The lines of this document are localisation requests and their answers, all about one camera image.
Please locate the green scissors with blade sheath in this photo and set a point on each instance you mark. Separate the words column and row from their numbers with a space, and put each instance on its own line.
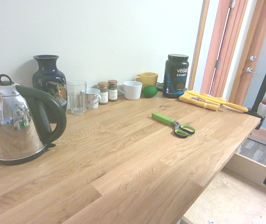
column 180, row 129

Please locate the open wooden drawer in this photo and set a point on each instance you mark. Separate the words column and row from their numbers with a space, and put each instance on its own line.
column 247, row 172

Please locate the large white mug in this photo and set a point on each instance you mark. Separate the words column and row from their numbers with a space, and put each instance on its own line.
column 132, row 90

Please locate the green lime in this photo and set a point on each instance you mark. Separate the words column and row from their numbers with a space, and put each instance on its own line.
column 149, row 91

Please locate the spice jar with brown lid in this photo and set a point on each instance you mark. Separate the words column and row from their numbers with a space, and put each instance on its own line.
column 103, row 93
column 112, row 91

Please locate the yellow mug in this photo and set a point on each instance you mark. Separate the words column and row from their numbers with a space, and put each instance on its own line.
column 149, row 79

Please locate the small white printed mug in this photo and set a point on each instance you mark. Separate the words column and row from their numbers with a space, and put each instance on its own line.
column 93, row 98

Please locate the black Vega protein tub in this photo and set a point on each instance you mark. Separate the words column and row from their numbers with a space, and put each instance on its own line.
column 176, row 77

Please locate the clear drinking glass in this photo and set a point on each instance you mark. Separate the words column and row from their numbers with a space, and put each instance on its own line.
column 76, row 98

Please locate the dark blue floral vase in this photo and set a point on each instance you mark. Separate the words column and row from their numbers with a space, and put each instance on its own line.
column 49, row 79

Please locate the wooden door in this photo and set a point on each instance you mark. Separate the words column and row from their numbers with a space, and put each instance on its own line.
column 224, row 46

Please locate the stainless steel electric kettle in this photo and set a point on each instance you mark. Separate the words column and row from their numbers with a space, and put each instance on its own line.
column 11, row 126

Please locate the black table clamp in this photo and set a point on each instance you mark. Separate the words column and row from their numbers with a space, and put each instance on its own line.
column 256, row 115

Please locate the silver door lock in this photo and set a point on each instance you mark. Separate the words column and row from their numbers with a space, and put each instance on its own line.
column 253, row 58

